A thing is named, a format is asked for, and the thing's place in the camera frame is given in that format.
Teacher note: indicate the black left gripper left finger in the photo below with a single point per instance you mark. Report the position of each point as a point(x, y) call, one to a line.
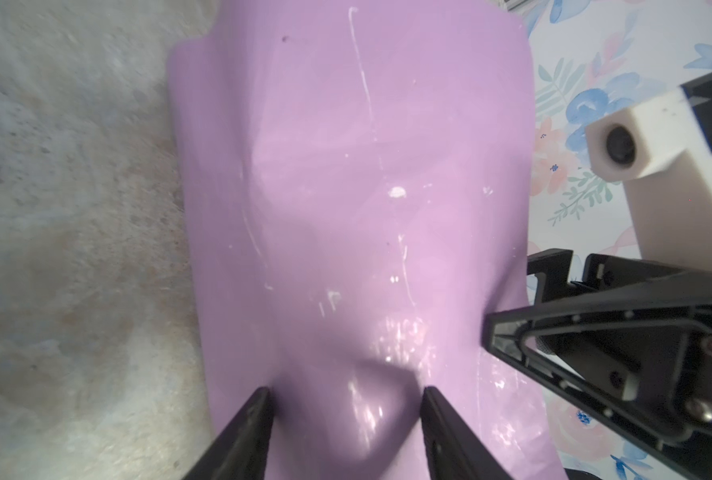
point(240, 451)

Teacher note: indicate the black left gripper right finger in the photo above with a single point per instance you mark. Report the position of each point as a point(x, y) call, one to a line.
point(453, 450)

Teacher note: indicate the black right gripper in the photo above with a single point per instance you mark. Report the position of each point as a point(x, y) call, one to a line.
point(637, 351)

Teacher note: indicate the pink purple wrapping paper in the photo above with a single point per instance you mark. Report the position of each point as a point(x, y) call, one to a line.
point(356, 180)

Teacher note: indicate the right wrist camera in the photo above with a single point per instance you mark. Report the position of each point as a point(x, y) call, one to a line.
point(660, 150)

